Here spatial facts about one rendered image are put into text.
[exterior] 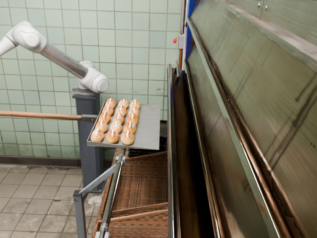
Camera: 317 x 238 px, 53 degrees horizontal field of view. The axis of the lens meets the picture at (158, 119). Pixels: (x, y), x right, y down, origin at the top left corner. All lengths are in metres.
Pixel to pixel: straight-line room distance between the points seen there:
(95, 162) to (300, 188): 2.68
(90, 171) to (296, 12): 2.72
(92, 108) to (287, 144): 2.37
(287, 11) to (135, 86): 2.58
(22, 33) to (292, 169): 2.00
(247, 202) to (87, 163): 2.43
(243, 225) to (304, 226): 0.32
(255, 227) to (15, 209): 2.73
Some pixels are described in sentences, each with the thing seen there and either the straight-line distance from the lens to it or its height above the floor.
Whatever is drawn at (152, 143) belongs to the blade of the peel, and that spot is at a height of 1.17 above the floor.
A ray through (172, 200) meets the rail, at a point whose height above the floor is 1.44.
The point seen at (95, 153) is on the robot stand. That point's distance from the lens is 2.96.
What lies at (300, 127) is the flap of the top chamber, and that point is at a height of 1.81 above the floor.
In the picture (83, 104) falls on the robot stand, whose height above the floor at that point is 0.92.
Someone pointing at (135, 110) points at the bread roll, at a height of 1.22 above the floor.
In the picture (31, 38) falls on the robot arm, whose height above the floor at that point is 1.56.
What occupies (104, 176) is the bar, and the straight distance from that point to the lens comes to 1.59.
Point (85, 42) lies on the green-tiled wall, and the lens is 3.02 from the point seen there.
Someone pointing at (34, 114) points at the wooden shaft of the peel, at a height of 1.22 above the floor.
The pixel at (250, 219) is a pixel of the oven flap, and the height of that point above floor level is 1.55.
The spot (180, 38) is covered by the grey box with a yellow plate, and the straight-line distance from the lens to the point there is 2.57.
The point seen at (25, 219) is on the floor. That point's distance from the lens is 3.08.
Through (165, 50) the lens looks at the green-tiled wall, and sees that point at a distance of 2.95.
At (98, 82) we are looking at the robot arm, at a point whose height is 1.19.
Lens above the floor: 1.99
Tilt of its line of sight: 26 degrees down
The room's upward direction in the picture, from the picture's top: 2 degrees clockwise
